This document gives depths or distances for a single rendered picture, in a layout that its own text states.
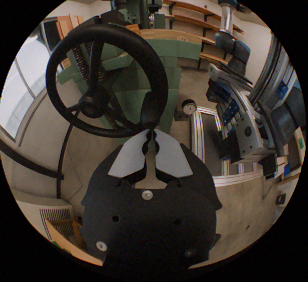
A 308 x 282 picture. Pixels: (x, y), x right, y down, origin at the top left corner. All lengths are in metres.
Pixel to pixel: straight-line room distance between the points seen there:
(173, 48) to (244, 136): 0.36
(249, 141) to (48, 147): 1.76
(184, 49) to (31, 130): 1.54
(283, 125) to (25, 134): 1.85
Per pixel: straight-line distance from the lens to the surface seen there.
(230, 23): 0.81
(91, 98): 0.16
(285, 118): 0.43
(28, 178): 1.49
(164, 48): 0.31
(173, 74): 0.34
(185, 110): 0.37
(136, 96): 0.38
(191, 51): 0.33
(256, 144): 0.32
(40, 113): 1.52
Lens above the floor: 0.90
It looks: 58 degrees down
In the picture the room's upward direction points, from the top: 5 degrees counter-clockwise
